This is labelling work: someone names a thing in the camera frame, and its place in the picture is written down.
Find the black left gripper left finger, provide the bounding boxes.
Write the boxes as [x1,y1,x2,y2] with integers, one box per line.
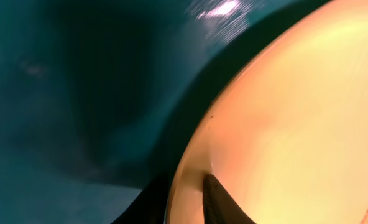
[111,174,169,224]

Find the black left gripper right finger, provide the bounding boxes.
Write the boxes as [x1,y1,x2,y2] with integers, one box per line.
[202,174,255,224]

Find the yellow plate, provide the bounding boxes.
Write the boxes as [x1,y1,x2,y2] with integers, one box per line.
[167,0,368,224]

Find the teal plastic tray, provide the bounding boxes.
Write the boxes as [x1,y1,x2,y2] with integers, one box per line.
[0,0,323,223]

